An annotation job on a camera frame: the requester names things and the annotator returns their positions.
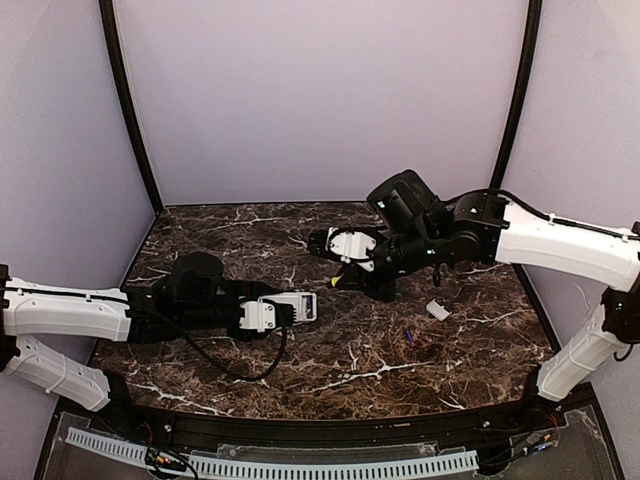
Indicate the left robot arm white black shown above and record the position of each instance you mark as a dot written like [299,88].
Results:
[193,296]

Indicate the white remote control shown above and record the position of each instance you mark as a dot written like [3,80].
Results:
[297,306]

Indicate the left black frame post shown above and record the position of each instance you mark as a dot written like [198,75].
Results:
[125,98]

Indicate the purple battery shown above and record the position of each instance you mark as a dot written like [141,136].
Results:
[410,338]
[310,306]

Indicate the white battery cover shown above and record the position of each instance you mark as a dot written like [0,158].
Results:
[437,311]

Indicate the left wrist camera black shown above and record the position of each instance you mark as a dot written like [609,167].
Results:
[265,313]

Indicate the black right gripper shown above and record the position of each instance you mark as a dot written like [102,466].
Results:
[364,272]

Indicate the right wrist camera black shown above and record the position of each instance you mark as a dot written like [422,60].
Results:
[349,246]

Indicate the yellow handled screwdriver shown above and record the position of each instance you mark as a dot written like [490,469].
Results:
[336,282]

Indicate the black frame post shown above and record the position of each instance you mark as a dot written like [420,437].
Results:
[125,98]
[525,64]

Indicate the right black frame post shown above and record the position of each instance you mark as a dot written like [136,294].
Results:
[525,64]

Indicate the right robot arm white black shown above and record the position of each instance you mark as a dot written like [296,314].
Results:
[494,226]

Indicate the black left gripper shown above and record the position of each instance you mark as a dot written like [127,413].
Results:
[251,291]

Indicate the white slotted cable duct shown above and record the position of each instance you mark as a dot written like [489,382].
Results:
[241,463]

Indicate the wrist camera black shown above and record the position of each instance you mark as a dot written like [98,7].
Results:
[265,313]
[349,246]

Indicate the black table front rail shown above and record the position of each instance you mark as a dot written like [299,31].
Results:
[476,427]

